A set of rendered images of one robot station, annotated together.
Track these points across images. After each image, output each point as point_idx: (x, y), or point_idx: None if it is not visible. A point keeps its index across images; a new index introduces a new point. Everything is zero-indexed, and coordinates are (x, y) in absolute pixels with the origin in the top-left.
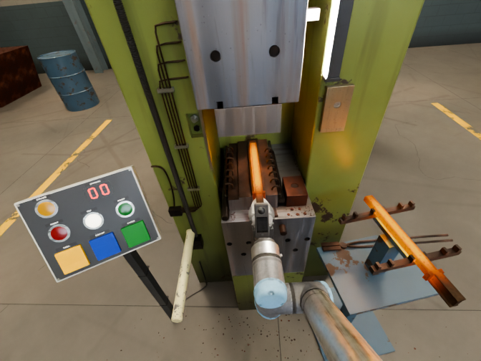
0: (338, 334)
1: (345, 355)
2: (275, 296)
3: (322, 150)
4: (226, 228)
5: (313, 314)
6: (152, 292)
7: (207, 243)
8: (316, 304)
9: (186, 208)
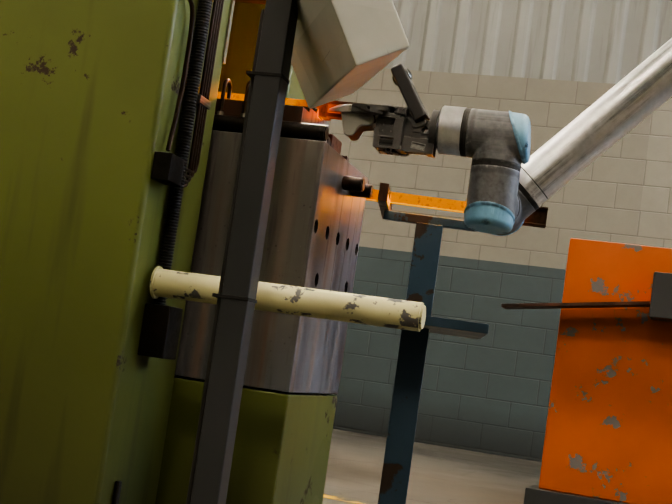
0: (603, 95)
1: (628, 77)
2: (530, 125)
3: (294, 92)
4: (325, 162)
5: (557, 142)
6: (231, 426)
7: (152, 366)
8: (544, 145)
9: (187, 163)
